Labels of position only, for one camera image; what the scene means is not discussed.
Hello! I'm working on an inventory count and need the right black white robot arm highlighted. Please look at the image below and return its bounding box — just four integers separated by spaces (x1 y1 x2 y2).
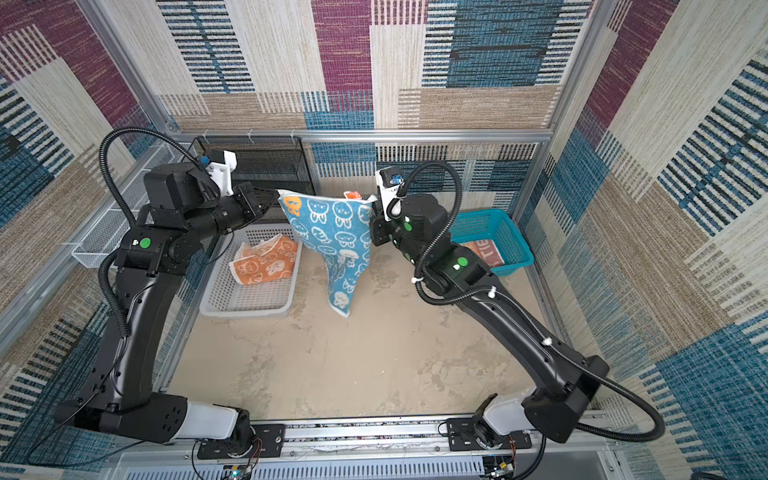
370 161 666 479

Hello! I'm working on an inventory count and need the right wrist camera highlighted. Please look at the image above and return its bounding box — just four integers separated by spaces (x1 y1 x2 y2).
375 167 405 221

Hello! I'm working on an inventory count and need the white wire mesh tray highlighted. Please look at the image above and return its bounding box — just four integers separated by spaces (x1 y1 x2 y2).
71 143 177 269

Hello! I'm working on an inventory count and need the white plastic laundry basket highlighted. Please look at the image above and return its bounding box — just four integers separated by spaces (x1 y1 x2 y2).
199 223 302 319

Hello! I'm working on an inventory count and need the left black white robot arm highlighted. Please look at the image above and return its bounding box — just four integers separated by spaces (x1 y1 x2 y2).
54 126 279 458

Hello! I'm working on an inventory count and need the teal bicycle print towel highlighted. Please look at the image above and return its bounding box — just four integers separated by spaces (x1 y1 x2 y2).
279 190 376 317

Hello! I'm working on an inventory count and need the orange bear print towel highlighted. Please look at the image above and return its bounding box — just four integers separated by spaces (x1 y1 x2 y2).
229 234 299 286

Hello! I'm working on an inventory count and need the black wire shelf rack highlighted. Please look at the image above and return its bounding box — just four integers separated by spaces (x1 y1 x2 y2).
187 136 315 216

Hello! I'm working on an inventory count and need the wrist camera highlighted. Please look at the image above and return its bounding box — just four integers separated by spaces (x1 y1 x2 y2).
375 167 405 221
201 150 237 197

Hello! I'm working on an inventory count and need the aluminium mounting rail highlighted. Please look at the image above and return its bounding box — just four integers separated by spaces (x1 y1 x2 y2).
107 410 619 463

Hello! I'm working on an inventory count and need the teal plastic basket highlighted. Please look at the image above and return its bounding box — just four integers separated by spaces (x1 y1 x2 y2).
450 209 534 277

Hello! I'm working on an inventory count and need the rabbit print striped towel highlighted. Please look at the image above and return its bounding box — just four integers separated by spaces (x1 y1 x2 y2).
463 239 505 268

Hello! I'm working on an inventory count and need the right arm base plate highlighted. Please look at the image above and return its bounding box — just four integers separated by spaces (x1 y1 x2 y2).
438 417 533 452

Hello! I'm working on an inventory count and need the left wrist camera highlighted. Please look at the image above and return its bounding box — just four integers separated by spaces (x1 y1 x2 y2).
201 150 237 197

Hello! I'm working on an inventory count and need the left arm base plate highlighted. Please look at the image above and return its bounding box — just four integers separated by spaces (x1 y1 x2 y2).
195 423 286 461

